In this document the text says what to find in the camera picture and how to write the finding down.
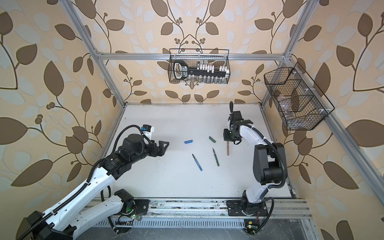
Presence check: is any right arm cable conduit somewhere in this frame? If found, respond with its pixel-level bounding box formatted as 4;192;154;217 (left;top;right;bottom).
229;101;286;189

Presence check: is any black tool with white bits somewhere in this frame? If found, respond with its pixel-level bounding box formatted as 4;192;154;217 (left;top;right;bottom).
170;60;231;81

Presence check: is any aluminium frame post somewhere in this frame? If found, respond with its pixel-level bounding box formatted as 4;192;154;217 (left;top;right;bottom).
58;0;127;108
259;0;319;107

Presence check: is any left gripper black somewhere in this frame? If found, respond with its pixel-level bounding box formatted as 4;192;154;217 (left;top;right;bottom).
129;137;170;166

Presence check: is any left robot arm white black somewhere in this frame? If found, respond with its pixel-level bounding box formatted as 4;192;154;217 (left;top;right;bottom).
16;134;169;240

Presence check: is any back wire basket black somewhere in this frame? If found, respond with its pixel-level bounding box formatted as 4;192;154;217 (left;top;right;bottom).
168;48;231;85

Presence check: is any aluminium frame back bar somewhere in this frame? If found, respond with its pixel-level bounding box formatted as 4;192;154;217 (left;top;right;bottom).
95;52;286;61

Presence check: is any aluminium frame left post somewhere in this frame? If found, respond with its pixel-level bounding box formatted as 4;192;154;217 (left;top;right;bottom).
58;0;127;108

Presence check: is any blue pen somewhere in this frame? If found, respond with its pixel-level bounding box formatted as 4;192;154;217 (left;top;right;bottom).
192;154;203;171

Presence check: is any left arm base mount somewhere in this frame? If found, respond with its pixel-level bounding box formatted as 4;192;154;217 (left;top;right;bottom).
108;199;150;235

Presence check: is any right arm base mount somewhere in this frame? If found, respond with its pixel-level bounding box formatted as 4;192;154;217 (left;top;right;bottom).
226;198;271;236

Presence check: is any green pen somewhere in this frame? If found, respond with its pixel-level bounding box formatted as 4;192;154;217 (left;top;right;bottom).
213;148;220;167

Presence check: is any aluminium frame right post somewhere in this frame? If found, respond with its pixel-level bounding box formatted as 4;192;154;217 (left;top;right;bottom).
259;0;319;107

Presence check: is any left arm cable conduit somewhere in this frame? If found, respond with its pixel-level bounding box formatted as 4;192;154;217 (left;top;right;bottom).
16;124;145;240

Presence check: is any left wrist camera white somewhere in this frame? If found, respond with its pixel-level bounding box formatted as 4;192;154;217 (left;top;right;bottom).
142;125;155;140

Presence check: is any right wire basket black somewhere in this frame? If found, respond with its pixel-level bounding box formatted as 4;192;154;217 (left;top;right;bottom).
264;63;335;131

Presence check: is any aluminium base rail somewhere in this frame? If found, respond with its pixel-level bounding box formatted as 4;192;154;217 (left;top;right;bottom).
98;197;313;229

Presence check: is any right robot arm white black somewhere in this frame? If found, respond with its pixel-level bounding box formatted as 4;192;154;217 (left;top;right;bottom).
224;110;288;215

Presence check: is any wire basket black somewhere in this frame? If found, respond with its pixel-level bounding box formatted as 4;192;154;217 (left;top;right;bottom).
264;63;335;131
168;48;231;85

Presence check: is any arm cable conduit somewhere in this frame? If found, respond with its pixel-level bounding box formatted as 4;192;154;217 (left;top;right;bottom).
16;124;145;240
229;101;286;189

